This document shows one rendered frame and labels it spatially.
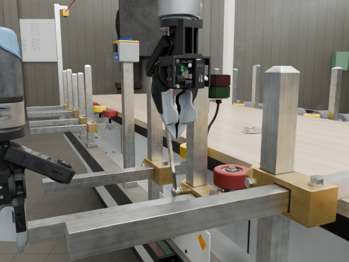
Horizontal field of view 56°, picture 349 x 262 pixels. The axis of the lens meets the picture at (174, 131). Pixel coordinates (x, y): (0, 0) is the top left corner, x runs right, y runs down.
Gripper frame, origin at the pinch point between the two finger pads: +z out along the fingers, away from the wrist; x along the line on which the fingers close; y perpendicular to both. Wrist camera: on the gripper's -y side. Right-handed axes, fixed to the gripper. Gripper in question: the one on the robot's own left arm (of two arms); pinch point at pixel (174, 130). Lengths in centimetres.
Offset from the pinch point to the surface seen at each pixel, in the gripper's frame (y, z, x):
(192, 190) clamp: -2.3, 13.6, 5.4
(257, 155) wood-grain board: -10.4, 10.4, 29.0
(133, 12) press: -557, -120, 174
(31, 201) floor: -244, 101, -24
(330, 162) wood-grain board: 2.6, 10.4, 40.2
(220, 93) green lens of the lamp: -2.5, -6.8, 12.0
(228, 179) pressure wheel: 1.4, 10.8, 11.7
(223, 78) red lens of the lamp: -2.4, -9.9, 12.3
